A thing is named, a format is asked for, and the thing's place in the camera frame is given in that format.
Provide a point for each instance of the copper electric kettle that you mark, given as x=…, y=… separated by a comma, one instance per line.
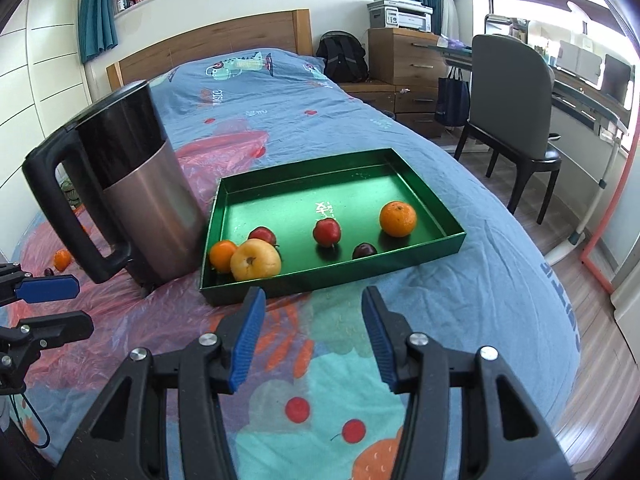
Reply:
x=150, y=210

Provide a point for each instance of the black backpack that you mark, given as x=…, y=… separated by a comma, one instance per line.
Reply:
x=342, y=57

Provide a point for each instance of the white wardrobe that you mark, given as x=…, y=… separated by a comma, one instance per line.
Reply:
x=30, y=60

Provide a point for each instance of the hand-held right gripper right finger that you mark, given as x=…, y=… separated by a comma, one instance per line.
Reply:
x=382, y=340

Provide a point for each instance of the red plum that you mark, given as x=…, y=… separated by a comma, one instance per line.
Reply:
x=327, y=232
x=262, y=234

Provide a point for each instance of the dark tote bag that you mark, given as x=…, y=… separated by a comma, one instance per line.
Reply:
x=452, y=100

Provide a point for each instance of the dark laptop screen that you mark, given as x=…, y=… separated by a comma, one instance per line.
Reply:
x=617, y=80

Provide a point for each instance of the green bok choy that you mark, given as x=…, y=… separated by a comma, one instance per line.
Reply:
x=69, y=192

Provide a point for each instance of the blue printed blanket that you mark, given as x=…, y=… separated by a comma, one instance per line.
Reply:
x=450, y=285

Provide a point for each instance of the orange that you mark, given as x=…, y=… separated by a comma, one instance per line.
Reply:
x=221, y=256
x=62, y=260
x=397, y=219

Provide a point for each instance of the pink plastic sheet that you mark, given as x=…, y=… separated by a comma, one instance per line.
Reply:
x=150, y=320

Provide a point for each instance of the yellow apple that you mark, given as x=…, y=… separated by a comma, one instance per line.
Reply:
x=255, y=261

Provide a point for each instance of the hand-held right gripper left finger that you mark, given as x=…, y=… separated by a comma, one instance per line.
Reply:
x=247, y=340

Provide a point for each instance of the white printer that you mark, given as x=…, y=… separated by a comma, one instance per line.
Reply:
x=400, y=12

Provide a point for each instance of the green tray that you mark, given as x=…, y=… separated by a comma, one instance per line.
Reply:
x=300, y=200

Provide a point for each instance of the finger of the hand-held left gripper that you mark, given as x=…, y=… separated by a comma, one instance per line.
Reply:
x=60, y=326
x=47, y=287

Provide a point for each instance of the wooden headboard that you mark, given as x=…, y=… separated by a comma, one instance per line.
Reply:
x=225, y=40

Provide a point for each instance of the grey chair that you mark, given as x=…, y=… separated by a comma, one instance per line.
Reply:
x=505, y=95

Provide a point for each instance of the pink standing frame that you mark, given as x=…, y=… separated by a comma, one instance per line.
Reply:
x=605, y=220

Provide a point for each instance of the wooden drawer cabinet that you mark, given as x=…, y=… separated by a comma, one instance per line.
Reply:
x=400, y=60

